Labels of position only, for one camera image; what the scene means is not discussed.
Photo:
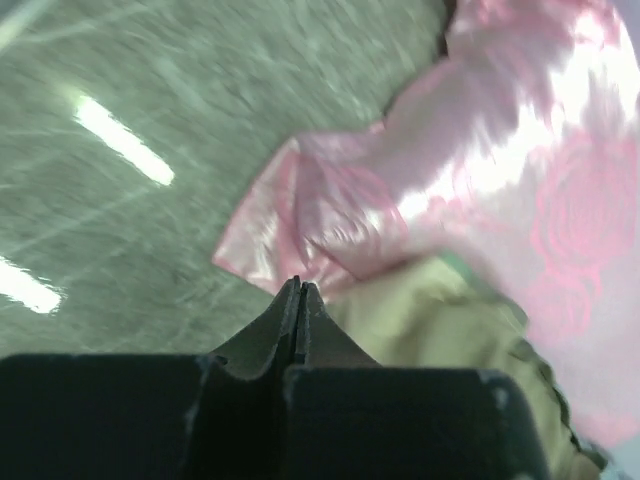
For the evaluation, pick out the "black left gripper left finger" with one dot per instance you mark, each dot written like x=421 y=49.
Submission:
x=216 y=415

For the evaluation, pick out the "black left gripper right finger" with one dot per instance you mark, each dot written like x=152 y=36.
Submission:
x=372 y=422

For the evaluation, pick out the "pink rose satin pillow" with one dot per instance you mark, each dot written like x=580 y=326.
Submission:
x=519 y=152

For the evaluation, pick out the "beige olive cloth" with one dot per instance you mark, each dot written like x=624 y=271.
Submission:
x=437 y=312

